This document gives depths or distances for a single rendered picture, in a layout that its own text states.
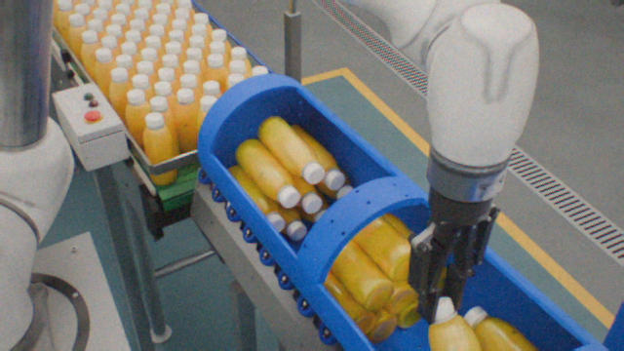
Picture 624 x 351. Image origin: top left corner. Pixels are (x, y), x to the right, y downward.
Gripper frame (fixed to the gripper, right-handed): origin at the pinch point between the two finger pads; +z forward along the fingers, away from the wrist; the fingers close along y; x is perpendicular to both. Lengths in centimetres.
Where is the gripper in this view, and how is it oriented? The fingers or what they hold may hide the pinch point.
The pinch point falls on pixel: (441, 294)
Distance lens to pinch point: 93.8
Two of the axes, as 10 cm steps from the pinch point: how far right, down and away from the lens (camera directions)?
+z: -0.1, 7.7, 6.3
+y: 8.5, -3.3, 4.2
